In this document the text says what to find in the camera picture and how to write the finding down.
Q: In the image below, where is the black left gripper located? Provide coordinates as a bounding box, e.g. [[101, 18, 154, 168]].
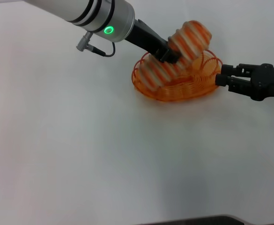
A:
[[125, 18, 181, 64]]

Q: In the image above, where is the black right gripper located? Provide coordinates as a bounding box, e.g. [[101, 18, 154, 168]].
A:
[[215, 62, 274, 102]]

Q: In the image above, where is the orange white striped bread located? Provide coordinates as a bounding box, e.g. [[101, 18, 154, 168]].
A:
[[139, 20, 213, 92]]

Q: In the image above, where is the orange wire basket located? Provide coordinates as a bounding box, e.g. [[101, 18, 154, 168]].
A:
[[132, 49, 222, 102]]

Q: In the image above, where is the dark gripper cable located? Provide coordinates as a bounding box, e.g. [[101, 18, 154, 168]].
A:
[[75, 31, 117, 58]]

